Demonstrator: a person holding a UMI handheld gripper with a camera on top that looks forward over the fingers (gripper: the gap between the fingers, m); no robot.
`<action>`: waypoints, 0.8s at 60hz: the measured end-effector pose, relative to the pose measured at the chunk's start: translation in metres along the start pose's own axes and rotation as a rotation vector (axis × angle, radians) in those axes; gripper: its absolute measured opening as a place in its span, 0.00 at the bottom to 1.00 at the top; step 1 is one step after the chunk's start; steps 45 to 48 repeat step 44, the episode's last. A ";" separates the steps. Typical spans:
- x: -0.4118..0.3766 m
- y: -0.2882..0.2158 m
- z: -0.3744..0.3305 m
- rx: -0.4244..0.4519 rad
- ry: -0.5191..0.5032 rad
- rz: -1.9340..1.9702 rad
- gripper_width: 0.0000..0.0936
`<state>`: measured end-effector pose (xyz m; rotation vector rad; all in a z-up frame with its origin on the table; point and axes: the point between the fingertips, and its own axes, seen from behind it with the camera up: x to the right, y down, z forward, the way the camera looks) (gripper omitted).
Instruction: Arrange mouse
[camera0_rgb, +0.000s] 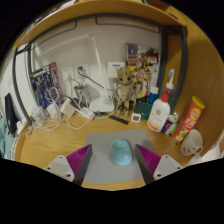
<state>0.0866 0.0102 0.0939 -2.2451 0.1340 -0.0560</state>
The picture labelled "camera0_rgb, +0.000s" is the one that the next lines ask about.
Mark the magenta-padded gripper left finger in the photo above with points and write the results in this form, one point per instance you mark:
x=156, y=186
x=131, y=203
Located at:
x=78, y=161

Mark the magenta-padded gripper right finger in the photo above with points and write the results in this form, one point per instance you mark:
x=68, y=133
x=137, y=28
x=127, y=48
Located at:
x=148, y=161

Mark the light blue computer mouse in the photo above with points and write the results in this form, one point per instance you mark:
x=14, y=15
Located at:
x=121, y=153

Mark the grey mouse pad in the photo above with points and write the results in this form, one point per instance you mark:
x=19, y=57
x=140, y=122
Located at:
x=103, y=166

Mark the small white tube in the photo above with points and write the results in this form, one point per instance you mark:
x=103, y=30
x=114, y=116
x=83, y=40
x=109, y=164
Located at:
x=170, y=125

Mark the white cube clock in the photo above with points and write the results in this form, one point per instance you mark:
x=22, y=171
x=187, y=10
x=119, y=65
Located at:
x=135, y=117

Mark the white red-capped lotion bottle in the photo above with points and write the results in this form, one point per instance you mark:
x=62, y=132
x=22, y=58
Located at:
x=158, y=115

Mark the white mug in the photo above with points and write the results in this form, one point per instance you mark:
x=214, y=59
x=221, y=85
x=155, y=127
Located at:
x=191, y=141

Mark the white power strip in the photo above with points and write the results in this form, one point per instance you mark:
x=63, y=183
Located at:
x=88, y=113

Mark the green round tin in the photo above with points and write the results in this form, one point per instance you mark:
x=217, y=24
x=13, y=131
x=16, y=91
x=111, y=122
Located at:
x=143, y=110

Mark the black ruler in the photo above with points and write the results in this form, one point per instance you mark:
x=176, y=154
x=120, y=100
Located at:
x=118, y=119

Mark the white charger block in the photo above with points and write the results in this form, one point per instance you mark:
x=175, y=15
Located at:
x=68, y=106
x=53, y=110

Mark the red chips can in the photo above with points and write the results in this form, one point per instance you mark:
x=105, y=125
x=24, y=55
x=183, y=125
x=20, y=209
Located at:
x=190, y=118

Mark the clear domed container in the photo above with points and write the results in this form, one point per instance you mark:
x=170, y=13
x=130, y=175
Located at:
x=38, y=115

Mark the white crumpled plastic bag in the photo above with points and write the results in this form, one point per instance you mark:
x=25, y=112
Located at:
x=20, y=126

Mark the tree figure toy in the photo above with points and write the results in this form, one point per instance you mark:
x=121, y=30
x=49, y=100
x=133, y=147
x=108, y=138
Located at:
x=125, y=90

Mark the teal cloth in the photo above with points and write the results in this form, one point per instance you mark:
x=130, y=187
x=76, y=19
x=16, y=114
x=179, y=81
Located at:
x=2, y=136

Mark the dark bottle white nozzle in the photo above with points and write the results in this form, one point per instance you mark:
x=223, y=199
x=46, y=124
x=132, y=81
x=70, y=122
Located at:
x=170, y=80

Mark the colourful printed box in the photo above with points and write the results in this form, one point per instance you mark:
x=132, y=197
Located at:
x=140, y=51

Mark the white wall socket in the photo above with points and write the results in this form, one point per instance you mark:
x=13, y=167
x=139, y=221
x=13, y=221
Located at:
x=85, y=75
x=67, y=74

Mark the grey metal shelf frame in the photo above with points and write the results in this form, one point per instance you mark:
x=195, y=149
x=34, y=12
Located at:
x=163, y=66

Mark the white wall box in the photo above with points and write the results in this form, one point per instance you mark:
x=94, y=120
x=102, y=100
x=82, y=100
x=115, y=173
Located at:
x=116, y=70

